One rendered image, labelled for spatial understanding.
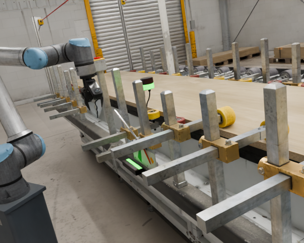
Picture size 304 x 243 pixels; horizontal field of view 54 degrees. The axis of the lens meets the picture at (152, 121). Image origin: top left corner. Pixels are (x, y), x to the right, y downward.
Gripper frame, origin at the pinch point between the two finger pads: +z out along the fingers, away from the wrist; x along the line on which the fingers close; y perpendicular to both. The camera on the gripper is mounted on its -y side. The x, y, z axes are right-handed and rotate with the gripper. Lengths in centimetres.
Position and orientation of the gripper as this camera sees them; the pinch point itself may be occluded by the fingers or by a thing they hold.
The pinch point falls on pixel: (97, 115)
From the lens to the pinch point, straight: 146.9
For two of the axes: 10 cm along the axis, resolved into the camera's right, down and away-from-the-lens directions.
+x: -8.7, 2.7, -4.1
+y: -4.7, -1.8, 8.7
